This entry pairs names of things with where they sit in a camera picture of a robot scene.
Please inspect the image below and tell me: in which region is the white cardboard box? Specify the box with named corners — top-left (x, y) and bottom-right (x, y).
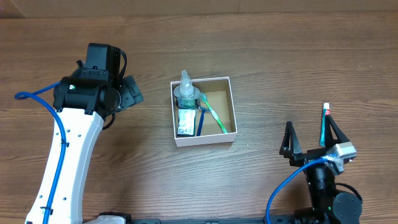
top-left (170, 77), bottom-right (238, 147)

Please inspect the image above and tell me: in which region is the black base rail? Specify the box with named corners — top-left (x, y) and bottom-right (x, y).
top-left (126, 215), bottom-right (295, 224)

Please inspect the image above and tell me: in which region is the green white toothbrush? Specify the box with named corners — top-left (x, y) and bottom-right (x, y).
top-left (200, 92), bottom-right (228, 134)

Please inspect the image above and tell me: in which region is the green white soap packet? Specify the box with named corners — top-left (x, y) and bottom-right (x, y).
top-left (177, 109), bottom-right (196, 137)

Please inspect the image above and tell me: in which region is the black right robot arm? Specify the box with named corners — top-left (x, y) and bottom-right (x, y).
top-left (266, 115), bottom-right (363, 223)

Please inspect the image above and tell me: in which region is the clear green-labelled bottle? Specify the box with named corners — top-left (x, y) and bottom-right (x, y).
top-left (174, 70), bottom-right (201, 110)

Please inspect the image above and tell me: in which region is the blue disposable razor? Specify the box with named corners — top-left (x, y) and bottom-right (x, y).
top-left (197, 107), bottom-right (210, 136)

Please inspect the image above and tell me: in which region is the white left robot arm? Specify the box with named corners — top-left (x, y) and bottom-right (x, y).
top-left (15, 76), bottom-right (143, 223)

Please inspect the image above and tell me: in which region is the white red toothpaste tube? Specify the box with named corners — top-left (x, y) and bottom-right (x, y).
top-left (319, 103), bottom-right (330, 146)

